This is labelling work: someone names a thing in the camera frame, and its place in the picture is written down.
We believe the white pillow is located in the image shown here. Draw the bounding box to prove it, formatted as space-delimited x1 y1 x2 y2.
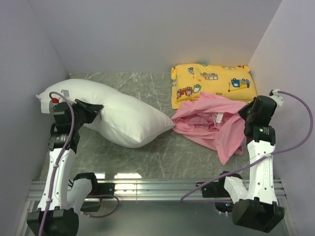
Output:
37 79 174 148

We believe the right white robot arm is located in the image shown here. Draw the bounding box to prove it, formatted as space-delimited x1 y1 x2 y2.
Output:
217 95 284 233

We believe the yellow cartoon print pillow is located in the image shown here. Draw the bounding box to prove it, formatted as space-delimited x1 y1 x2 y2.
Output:
171 63 257 109

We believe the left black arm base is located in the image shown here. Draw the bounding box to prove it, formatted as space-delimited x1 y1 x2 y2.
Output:
81 182 115 213

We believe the white care label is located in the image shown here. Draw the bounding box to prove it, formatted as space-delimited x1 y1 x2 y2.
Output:
216 113 224 123

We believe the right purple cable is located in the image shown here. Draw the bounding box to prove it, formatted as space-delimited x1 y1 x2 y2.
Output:
179 90 314 203

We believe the pink pillowcase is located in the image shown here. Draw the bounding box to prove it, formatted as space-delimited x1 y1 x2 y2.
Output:
171 92 247 165

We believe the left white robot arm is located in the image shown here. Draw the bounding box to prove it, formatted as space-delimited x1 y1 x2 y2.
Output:
27 98 103 236

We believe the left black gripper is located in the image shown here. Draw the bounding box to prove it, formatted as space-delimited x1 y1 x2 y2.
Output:
71 98 103 130

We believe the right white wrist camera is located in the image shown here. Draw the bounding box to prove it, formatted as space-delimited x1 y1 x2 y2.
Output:
269 89 284 107

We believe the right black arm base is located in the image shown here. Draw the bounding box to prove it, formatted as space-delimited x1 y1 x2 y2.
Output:
200 181 234 215

